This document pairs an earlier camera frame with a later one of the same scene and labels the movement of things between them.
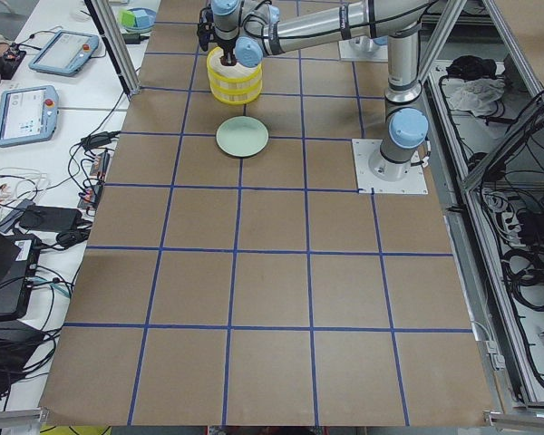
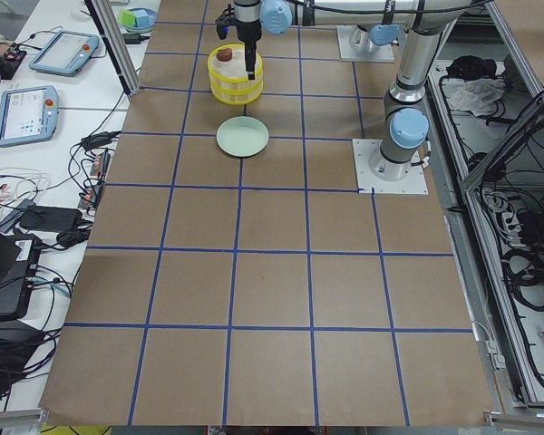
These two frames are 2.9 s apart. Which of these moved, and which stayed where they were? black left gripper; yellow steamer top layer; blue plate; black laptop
Moved: black left gripper
Stayed: blue plate; black laptop; yellow steamer top layer
